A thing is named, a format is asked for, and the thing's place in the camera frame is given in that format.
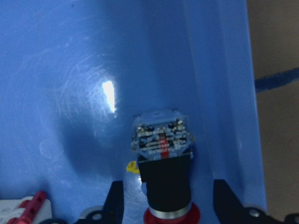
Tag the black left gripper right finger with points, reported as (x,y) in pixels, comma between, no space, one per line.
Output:
(229,209)

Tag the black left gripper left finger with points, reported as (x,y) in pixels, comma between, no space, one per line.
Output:
(112,210)

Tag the red emergency stop button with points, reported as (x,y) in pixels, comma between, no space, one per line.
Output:
(163,146)

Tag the white circuit breaker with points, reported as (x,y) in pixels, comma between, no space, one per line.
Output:
(28,210)

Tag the blue plastic tray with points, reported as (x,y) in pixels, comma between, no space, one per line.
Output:
(74,74)

